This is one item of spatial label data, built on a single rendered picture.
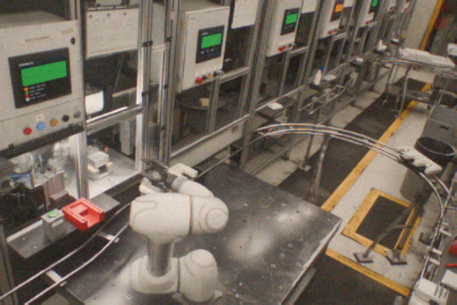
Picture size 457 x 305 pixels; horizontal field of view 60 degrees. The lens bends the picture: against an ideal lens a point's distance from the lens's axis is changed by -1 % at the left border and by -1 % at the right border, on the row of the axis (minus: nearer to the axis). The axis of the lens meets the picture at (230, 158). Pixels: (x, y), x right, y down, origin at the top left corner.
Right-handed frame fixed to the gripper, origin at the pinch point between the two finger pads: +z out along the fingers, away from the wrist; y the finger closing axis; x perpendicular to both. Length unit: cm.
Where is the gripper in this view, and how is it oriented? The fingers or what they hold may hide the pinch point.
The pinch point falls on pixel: (145, 167)
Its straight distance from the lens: 208.8
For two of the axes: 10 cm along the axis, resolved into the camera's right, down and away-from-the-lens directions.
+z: -8.2, -3.8, 4.2
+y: 1.4, -8.5, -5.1
